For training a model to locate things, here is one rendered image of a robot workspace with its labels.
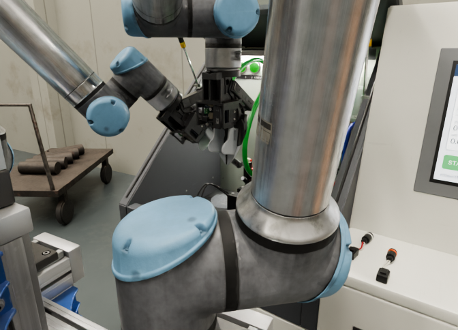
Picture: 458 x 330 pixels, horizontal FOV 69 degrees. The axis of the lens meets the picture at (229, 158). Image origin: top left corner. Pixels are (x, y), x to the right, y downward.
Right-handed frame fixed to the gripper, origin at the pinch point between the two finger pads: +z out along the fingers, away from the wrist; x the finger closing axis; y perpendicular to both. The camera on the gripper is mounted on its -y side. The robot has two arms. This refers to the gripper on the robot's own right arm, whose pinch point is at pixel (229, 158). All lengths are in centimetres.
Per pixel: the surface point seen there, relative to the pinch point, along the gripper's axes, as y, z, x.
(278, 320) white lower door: -3.1, 42.3, 13.2
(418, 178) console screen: -28.7, 6.2, 37.2
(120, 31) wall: -191, -44, -268
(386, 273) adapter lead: -5.4, 20.2, 35.6
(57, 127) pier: -160, 67, -366
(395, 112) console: -32.7, -8.9, 29.3
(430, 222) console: -27, 16, 41
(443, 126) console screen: -32, -7, 40
